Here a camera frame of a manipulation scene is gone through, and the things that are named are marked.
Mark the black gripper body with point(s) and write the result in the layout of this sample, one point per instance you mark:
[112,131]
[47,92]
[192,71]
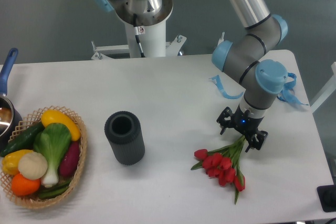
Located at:
[245,124]

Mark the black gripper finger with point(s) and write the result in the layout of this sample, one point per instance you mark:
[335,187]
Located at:
[225,120]
[256,139]

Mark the red tulip bouquet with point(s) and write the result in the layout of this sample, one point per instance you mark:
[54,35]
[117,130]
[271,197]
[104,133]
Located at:
[223,164]

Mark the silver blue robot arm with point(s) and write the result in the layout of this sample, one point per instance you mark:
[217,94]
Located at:
[244,61]

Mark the crumpled blue tape strip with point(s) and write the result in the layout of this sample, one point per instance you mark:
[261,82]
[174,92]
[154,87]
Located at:
[287,94]

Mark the black device at edge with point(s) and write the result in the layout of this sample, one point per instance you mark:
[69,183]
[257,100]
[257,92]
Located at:
[327,197]

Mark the dark grey ribbed vase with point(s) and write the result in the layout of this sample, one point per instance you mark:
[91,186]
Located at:
[124,134]

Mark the purple sweet potato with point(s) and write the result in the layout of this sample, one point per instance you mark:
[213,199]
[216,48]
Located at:
[70,161]

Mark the green bok choy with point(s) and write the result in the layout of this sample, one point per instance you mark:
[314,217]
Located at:
[53,143]

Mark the green bean pods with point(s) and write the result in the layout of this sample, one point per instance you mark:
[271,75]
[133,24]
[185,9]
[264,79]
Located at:
[54,191]

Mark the white garlic bulb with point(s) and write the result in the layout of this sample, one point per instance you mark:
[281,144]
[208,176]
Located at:
[33,165]

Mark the green cucumber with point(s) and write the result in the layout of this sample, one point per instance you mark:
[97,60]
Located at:
[24,140]

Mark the woven wicker basket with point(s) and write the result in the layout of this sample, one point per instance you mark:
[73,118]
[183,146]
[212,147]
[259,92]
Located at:
[77,128]

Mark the orange fruit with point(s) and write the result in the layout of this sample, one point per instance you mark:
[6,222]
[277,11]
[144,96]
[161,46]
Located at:
[21,186]

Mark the yellow bell pepper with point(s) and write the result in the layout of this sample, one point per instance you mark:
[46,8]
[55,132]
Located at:
[11,160]

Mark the white metal base frame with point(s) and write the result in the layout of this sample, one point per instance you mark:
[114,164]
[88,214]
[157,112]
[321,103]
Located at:
[173,48]

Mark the white frame leg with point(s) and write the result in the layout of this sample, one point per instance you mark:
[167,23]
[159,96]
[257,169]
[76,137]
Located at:
[324,92]

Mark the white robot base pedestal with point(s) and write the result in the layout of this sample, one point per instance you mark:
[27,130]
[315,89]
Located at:
[145,26]

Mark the blue handled saucepan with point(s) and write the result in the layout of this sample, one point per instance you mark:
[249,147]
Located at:
[10,117]

